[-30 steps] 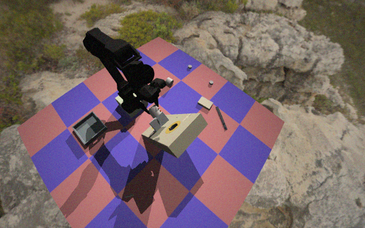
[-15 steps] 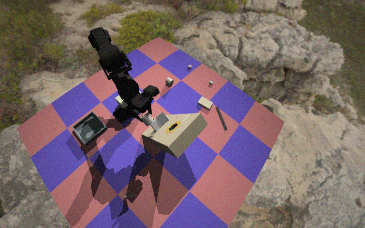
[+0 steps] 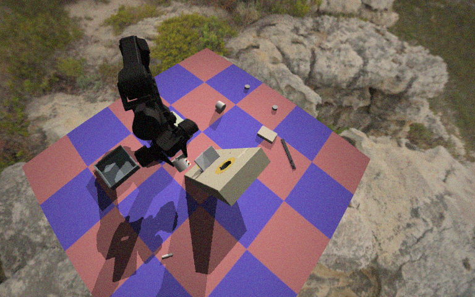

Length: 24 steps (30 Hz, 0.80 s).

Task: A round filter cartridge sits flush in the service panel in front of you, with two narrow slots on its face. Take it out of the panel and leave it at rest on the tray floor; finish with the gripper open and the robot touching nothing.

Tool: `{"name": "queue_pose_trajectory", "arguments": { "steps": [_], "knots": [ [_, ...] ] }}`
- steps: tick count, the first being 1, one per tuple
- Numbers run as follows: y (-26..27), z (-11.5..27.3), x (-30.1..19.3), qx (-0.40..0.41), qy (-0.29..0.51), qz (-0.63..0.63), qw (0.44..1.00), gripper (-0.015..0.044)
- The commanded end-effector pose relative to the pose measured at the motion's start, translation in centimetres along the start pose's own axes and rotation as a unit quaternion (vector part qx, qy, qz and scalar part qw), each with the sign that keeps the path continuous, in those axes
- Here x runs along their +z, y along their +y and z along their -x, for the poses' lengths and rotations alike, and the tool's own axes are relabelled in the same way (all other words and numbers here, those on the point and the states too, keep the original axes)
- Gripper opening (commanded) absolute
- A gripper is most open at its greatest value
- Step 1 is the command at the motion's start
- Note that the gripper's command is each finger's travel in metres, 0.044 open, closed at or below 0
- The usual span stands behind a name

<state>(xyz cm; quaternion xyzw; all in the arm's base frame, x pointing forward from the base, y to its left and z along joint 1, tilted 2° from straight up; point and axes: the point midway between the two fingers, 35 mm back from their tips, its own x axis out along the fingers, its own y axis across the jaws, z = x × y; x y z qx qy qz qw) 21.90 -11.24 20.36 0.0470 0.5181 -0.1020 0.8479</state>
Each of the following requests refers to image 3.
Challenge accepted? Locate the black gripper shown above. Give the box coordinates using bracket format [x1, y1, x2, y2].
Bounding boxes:
[135, 116, 199, 168]

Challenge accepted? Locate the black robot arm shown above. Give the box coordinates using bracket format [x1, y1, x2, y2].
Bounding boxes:
[117, 35, 186, 157]

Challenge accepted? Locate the cream flat rectangular block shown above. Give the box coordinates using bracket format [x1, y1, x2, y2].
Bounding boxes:
[257, 125, 277, 143]

